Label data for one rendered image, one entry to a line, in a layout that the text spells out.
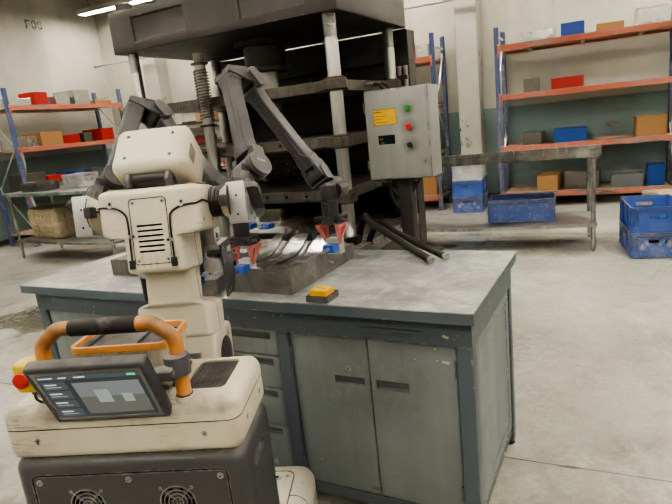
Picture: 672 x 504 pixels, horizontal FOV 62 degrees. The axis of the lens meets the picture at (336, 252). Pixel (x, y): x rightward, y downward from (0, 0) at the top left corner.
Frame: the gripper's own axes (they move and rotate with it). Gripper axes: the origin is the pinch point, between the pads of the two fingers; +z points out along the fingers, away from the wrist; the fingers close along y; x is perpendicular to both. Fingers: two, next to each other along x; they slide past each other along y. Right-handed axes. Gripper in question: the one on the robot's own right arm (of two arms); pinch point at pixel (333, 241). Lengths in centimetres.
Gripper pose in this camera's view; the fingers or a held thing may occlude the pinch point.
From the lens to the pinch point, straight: 193.1
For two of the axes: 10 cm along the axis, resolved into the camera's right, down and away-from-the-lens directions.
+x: -4.5, 2.5, -8.6
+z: 1.1, 9.7, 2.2
